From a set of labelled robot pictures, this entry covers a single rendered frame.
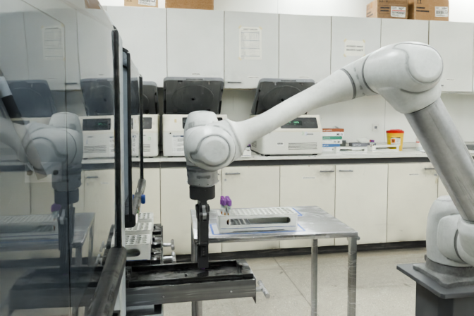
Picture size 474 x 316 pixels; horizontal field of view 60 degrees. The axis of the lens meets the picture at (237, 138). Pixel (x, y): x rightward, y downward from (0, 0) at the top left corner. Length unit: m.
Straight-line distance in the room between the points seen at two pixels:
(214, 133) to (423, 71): 0.53
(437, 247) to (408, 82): 0.65
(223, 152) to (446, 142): 0.61
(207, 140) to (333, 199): 2.93
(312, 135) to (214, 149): 2.76
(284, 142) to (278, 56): 0.83
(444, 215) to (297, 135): 2.26
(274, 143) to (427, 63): 2.55
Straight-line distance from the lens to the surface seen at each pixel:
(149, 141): 3.41
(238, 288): 1.16
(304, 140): 3.63
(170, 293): 1.14
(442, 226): 1.51
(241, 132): 1.00
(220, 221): 1.52
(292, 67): 3.91
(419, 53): 1.11
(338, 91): 1.24
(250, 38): 3.84
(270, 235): 1.50
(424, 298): 1.63
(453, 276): 1.56
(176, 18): 3.80
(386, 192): 4.02
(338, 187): 3.79
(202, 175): 1.13
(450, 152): 1.23
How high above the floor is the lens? 1.24
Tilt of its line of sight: 3 degrees down
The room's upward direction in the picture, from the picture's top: straight up
